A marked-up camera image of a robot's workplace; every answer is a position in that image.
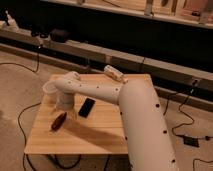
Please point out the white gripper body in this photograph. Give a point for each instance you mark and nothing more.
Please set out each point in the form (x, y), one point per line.
(65, 101)

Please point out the red pepper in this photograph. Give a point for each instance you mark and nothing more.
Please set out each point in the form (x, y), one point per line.
(58, 122)

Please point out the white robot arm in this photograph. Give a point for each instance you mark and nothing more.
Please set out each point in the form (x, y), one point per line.
(148, 141)

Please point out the white plastic cup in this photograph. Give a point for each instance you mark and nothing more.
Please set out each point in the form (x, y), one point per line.
(50, 90)

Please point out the black smartphone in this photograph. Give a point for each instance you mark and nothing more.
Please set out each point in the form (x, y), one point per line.
(86, 107)

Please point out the white stapler-like object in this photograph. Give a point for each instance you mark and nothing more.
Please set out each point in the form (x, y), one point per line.
(114, 74)

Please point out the black round object on ledge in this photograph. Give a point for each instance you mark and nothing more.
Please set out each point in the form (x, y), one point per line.
(59, 35)

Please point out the white bottle on ledge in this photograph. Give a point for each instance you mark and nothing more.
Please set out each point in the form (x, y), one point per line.
(12, 23)

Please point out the black power adapter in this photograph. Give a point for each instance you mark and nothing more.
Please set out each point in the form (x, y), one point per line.
(190, 141)

